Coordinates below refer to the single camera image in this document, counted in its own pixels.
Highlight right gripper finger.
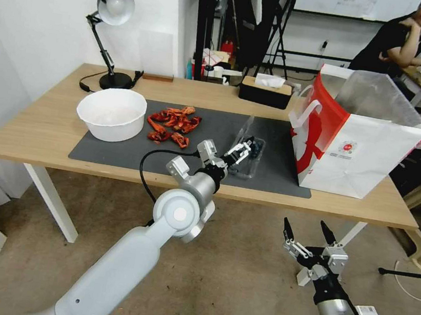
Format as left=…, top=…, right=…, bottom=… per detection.
left=279, top=216, right=315, bottom=261
left=316, top=220, right=344, bottom=254

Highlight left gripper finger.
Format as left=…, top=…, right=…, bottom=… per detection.
left=232, top=141, right=262, bottom=171
left=223, top=133, right=255, bottom=163

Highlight clear plastic takeout container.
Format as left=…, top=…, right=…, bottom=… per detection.
left=226, top=113, right=271, bottom=183

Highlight black tissue box wooden lid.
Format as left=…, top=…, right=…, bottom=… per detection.
left=236, top=74, right=295, bottom=112

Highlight red and white takeout bag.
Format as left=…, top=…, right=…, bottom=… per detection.
left=279, top=59, right=421, bottom=209

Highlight dark blue berries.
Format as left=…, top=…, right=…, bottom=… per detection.
left=251, top=138, right=267, bottom=156

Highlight white tissue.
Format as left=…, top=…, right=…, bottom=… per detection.
left=254, top=73, right=286, bottom=91

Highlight black tripod leg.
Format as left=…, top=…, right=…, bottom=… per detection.
left=376, top=266, right=421, bottom=282

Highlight dark grey table mat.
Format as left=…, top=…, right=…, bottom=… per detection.
left=67, top=90, right=322, bottom=200

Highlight black folding stand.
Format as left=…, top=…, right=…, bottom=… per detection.
left=242, top=0, right=300, bottom=84

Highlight white paper bowl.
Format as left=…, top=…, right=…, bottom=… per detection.
left=72, top=82, right=150, bottom=147

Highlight black metal rack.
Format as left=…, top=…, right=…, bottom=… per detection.
left=185, top=0, right=225, bottom=83

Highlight wooden table with white legs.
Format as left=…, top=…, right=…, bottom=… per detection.
left=0, top=52, right=421, bottom=301

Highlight black desk lamp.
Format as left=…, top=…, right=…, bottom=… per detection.
left=77, top=0, right=146, bottom=94

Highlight person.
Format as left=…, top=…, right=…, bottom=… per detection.
left=347, top=0, right=421, bottom=82

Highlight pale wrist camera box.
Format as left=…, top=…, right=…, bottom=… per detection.
left=320, top=243, right=351, bottom=280
left=194, top=138, right=222, bottom=168

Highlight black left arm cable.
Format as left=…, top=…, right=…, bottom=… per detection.
left=134, top=145, right=201, bottom=210

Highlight white floor cable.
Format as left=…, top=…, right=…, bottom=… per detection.
left=390, top=259, right=421, bottom=303

